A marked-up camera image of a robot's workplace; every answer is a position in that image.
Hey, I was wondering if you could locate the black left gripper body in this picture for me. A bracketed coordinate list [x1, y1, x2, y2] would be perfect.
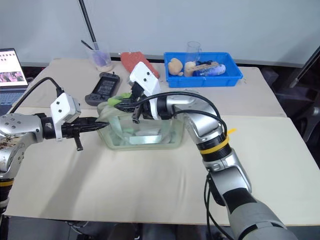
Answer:
[61, 116, 99, 152]

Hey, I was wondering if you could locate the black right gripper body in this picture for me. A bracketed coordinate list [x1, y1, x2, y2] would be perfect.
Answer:
[129, 81, 152, 124]

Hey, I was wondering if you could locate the green plush keychain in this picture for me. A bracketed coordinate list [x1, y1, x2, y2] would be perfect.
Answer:
[107, 92, 133, 106]

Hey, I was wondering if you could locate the clear glass rectangular dish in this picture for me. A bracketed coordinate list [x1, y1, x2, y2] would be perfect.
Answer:
[96, 96, 186, 151]

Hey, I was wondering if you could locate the tan plush toy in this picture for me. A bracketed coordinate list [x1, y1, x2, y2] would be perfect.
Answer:
[167, 57, 185, 77]

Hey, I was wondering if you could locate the cream plush toy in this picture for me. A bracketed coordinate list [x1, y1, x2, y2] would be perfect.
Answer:
[183, 61, 199, 77]

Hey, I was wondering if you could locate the yellow zip tie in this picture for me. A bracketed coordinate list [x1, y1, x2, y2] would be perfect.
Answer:
[199, 127, 237, 155]

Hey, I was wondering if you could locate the black handheld game console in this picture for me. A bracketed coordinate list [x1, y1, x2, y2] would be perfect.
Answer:
[84, 71, 121, 107]

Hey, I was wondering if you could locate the red orange cloth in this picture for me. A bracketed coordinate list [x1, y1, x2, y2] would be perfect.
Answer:
[120, 50, 161, 79]

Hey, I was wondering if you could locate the clear beaker with purple item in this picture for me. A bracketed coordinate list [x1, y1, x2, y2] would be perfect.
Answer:
[83, 46, 115, 72]

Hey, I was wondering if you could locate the blue plastic bin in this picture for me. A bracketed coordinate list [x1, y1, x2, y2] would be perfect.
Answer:
[163, 51, 244, 89]

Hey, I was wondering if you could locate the black pen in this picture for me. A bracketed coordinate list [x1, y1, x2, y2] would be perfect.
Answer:
[80, 39, 95, 51]

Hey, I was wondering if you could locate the clear glass cup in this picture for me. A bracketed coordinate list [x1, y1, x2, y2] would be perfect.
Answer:
[185, 40, 203, 66]

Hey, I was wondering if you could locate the black pole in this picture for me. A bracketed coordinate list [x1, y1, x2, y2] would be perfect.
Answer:
[78, 0, 100, 51]

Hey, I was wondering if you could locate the open laptop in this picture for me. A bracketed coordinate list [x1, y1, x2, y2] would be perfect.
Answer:
[0, 47, 30, 116]

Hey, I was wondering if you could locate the black chair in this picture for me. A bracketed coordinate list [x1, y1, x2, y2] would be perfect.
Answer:
[261, 44, 320, 162]

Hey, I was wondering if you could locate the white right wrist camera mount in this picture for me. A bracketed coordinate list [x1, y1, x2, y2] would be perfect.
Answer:
[128, 61, 161, 121]

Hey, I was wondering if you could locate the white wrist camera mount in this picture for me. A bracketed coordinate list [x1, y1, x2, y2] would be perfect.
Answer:
[128, 61, 161, 121]
[49, 92, 82, 142]

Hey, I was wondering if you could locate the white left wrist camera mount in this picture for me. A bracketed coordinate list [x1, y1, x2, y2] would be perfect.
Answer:
[49, 92, 82, 142]

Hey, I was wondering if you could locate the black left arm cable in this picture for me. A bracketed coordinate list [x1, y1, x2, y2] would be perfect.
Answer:
[10, 76, 65, 115]

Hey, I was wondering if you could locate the black cable under right arm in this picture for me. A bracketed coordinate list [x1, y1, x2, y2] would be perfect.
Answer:
[203, 173, 235, 240]

